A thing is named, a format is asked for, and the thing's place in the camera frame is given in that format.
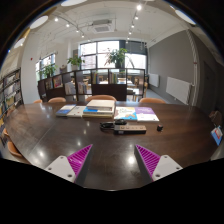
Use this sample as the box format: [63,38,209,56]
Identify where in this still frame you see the purple and white book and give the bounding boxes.
[134,106,160,123]

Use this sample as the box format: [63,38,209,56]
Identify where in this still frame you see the large white wall radiator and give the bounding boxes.
[165,76,193,105]

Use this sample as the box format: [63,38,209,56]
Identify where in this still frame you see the medium potted green plant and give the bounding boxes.
[66,55,84,71]

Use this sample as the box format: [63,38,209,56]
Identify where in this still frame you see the dark open shelf unit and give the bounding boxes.
[37,67,146,103]

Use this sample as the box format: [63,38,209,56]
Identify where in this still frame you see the thin white book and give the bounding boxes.
[66,105,87,119]

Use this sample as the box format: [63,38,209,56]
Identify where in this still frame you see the white wall pipes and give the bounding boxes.
[186,29,200,107]

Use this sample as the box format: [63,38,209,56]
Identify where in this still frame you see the small potted green plant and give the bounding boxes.
[39,63,58,79]

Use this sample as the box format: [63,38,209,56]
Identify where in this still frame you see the flat multi-socket power strip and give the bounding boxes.
[113,124,148,136]

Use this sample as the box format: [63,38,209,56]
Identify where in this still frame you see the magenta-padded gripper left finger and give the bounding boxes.
[44,143,95,188]

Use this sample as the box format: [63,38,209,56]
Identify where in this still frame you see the ceiling air conditioner unit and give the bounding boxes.
[91,18,114,34]

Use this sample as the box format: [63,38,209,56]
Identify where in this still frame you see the blue standing card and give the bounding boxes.
[210,125,224,147]

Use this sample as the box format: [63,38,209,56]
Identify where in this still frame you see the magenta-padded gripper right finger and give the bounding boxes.
[133,144,184,186]

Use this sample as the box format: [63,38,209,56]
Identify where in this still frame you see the coiled black power cable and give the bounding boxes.
[99,119,128,132]

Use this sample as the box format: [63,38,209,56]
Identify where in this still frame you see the small white wall radiator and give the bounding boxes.
[148,73,160,88]

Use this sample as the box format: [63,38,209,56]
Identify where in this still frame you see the tall bookshelf with books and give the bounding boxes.
[0,67,24,134]

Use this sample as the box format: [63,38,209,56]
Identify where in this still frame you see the large potted green plant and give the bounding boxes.
[104,47,129,69]

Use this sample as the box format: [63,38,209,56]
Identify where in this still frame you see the stack of books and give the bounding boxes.
[82,99,116,119]

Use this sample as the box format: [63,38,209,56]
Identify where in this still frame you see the orange chairs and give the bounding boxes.
[1,94,224,164]

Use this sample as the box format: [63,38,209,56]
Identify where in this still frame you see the white-blue illustrated book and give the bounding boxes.
[113,106,138,122]

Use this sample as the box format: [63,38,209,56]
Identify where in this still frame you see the round white ceiling lamps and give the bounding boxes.
[13,0,197,49]

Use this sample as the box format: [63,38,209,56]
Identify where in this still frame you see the small ceiling spotlights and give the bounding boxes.
[53,3,143,46]

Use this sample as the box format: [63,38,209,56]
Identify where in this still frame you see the blue and white book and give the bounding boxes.
[54,104,77,118]

